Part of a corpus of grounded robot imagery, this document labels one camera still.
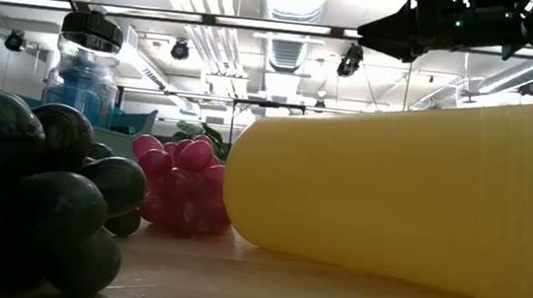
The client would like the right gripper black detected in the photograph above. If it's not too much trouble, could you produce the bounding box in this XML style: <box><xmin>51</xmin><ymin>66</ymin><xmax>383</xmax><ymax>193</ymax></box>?
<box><xmin>353</xmin><ymin>0</ymin><xmax>531</xmax><ymax>77</ymax></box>

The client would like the yellow plastic bottle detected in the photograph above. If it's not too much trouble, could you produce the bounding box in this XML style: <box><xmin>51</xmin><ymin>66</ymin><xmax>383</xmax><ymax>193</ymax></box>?
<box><xmin>211</xmin><ymin>69</ymin><xmax>533</xmax><ymax>298</ymax></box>

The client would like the clear bottle black cap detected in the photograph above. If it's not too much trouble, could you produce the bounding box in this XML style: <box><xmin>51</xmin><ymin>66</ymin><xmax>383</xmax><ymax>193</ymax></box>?
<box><xmin>39</xmin><ymin>5</ymin><xmax>128</xmax><ymax>130</ymax></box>

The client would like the black ceiling spotlight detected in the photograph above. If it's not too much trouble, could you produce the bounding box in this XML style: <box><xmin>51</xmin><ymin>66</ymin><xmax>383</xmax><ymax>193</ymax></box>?
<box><xmin>335</xmin><ymin>40</ymin><xmax>366</xmax><ymax>80</ymax></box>
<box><xmin>2</xmin><ymin>29</ymin><xmax>28</xmax><ymax>54</ymax></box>
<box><xmin>516</xmin><ymin>77</ymin><xmax>533</xmax><ymax>98</ymax></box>
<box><xmin>170</xmin><ymin>38</ymin><xmax>191</xmax><ymax>62</ymax></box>

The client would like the green striped leaf plant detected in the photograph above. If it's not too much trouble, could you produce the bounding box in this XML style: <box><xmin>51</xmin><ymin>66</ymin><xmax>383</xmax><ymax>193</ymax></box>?
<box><xmin>169</xmin><ymin>118</ymin><xmax>233</xmax><ymax>162</ymax></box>

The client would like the red toy grape bunch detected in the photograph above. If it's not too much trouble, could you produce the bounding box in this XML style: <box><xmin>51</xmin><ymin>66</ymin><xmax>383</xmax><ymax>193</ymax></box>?
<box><xmin>121</xmin><ymin>127</ymin><xmax>242</xmax><ymax>244</ymax></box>

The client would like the dark toy grape bunch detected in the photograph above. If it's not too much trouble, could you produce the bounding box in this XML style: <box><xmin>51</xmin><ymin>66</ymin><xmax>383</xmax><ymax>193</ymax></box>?
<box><xmin>0</xmin><ymin>90</ymin><xmax>157</xmax><ymax>298</ymax></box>

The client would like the black aluminium rig frame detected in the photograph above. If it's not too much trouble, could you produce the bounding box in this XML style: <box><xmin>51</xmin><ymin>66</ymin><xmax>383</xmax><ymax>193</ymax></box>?
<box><xmin>0</xmin><ymin>0</ymin><xmax>533</xmax><ymax>62</ymax></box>

